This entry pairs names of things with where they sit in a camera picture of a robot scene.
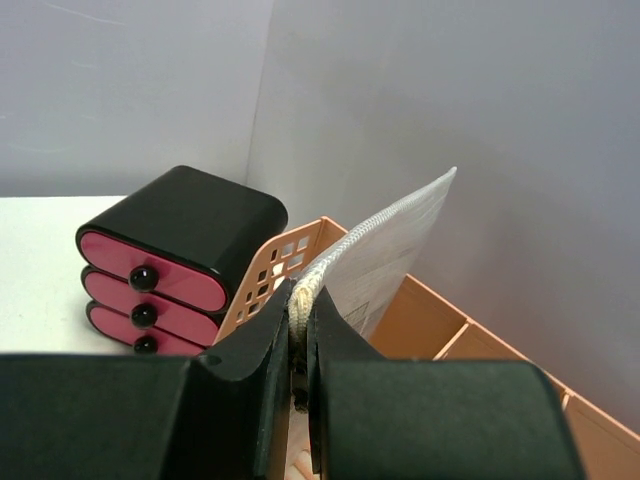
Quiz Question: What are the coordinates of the black pink drawer unit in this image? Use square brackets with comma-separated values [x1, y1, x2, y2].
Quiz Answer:
[75, 165, 288, 354]

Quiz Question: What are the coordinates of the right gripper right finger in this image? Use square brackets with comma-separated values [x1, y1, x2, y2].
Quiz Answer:
[307, 290, 585, 480]

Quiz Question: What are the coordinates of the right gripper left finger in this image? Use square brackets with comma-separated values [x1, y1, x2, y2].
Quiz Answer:
[1, 281, 291, 479]

